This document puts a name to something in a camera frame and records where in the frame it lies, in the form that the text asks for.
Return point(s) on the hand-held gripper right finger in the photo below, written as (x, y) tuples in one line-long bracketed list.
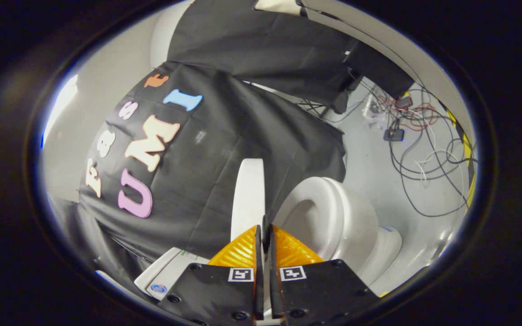
[(320, 294)]

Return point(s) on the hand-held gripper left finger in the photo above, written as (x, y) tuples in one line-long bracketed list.
[(215, 294)]

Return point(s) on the white toilet lid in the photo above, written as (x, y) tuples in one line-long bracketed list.
[(248, 194)]

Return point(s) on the white ceramic toilet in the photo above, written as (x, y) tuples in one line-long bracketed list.
[(381, 253)]

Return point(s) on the white toilet seat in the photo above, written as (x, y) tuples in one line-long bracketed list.
[(333, 203)]

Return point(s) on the black backdrop cloth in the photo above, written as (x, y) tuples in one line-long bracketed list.
[(243, 149)]

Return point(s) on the small black floor device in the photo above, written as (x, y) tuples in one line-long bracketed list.
[(393, 134)]

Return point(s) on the black tripod stand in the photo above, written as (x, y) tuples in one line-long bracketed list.
[(315, 107)]

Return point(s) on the yellow black hazard tape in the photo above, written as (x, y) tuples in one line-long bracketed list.
[(467, 154)]

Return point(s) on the ceiling light panel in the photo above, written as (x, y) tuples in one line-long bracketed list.
[(61, 104)]

